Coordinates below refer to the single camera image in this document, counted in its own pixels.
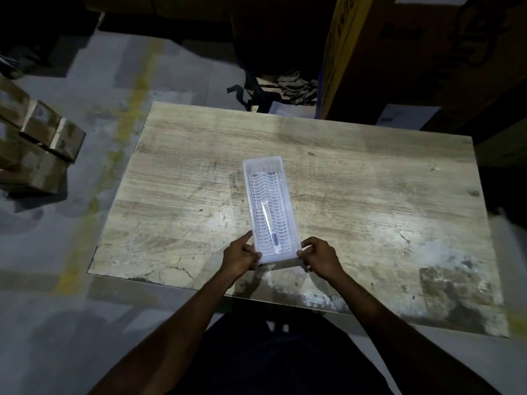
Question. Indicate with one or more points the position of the person's left hand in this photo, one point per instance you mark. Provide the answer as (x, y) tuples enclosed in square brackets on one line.
[(239, 263)]

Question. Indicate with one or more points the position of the person's right hand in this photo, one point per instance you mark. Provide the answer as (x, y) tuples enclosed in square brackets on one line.
[(323, 261)]

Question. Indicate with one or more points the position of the clear plastic case lid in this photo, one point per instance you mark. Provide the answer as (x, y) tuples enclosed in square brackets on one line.
[(263, 164)]

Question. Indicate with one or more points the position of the person's right forearm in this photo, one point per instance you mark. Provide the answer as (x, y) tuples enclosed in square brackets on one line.
[(407, 337)]

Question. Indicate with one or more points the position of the person's left forearm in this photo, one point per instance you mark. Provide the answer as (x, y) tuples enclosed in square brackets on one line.
[(173, 341)]

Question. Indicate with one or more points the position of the person's dark clothing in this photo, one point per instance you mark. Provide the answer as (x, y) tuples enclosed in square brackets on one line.
[(280, 357)]

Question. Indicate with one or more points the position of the large printed brown cardboard box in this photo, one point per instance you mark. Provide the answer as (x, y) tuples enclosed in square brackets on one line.
[(391, 69)]

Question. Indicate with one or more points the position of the white wavy slotted insert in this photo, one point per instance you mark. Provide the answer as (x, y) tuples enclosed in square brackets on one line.
[(255, 189)]

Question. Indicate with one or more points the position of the pale label with dark mark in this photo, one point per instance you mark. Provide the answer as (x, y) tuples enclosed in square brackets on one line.
[(407, 117)]

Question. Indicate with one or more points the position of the stack of taped cardboard boxes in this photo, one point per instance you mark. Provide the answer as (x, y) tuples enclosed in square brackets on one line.
[(33, 152)]

